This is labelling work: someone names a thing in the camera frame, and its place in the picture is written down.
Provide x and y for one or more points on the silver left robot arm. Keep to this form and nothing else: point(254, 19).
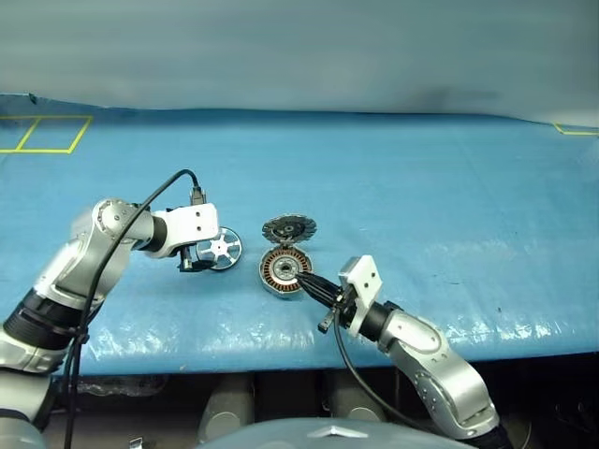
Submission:
point(79, 266)

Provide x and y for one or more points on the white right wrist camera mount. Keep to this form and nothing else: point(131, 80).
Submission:
point(365, 280)

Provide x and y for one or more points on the grey dome with silver emblem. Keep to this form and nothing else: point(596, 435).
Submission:
point(327, 437)

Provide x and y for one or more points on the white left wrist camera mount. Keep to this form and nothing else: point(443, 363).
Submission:
point(196, 224)

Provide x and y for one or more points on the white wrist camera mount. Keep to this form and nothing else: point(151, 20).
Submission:
point(196, 224)
point(365, 280)

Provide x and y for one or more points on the silver motor stator copper windings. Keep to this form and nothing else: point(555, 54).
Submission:
point(281, 266)

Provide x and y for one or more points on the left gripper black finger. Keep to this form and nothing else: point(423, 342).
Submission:
point(203, 266)

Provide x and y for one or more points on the silver spoked motor cap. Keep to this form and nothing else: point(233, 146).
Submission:
point(220, 245)

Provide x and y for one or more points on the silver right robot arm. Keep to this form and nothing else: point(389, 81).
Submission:
point(440, 369)

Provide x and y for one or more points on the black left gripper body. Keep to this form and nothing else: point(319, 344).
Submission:
point(187, 259)

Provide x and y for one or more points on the yellow tape double square outline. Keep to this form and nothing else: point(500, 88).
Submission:
point(80, 134)

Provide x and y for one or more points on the yellow tape corner mark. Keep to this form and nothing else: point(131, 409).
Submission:
point(580, 133)

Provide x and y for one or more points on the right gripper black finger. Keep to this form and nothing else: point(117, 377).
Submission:
point(320, 297)
point(320, 284)

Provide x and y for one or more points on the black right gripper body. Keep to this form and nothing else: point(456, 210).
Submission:
point(344, 304)

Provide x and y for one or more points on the blue plastic table cover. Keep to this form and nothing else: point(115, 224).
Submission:
point(421, 210)

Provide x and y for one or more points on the grey rounded cylinder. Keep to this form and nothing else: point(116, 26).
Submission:
point(355, 397)
point(227, 407)

